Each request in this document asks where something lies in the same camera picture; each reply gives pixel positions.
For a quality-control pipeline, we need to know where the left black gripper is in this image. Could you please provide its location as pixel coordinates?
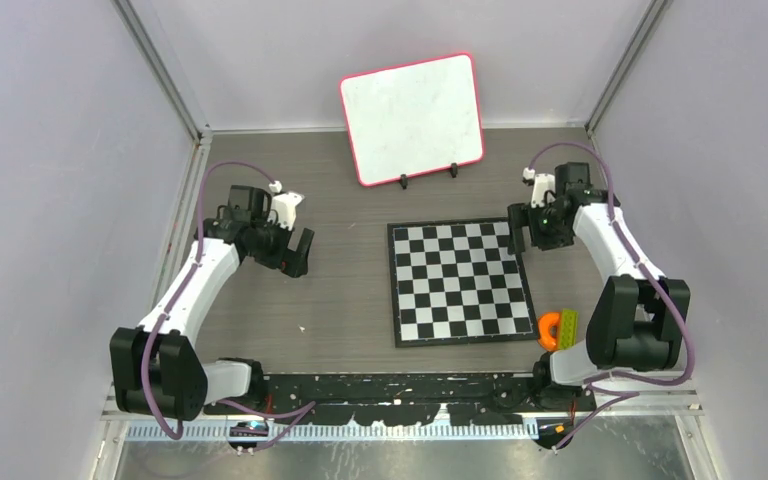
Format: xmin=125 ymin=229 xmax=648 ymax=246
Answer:
xmin=248 ymin=212 xmax=312 ymax=277

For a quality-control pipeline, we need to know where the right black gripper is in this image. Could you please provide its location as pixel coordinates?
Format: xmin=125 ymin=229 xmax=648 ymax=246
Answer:
xmin=510 ymin=199 xmax=576 ymax=254

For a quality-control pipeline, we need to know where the black white checkerboard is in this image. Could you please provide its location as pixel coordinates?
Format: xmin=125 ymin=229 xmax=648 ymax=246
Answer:
xmin=387 ymin=217 xmax=538 ymax=348

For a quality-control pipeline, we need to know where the pink framed whiteboard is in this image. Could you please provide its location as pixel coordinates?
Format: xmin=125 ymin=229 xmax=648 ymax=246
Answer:
xmin=338 ymin=52 xmax=485 ymax=188

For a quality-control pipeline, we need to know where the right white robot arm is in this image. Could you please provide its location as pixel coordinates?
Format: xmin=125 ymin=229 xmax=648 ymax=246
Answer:
xmin=508 ymin=162 xmax=690 ymax=411

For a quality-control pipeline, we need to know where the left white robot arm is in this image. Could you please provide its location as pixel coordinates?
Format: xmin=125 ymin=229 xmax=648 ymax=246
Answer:
xmin=109 ymin=182 xmax=314 ymax=421

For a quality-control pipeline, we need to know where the orange plastic toy block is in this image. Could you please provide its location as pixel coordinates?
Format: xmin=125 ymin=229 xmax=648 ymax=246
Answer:
xmin=537 ymin=312 xmax=561 ymax=352

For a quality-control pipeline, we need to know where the green plastic toy brick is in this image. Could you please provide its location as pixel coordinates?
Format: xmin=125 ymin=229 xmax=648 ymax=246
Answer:
xmin=556 ymin=309 xmax=579 ymax=350

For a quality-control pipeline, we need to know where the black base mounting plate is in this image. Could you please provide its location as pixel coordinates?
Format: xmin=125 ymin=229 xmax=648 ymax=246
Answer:
xmin=236 ymin=373 xmax=596 ymax=427

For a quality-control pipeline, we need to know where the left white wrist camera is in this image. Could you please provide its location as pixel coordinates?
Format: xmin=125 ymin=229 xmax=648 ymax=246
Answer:
xmin=267 ymin=180 xmax=305 ymax=231

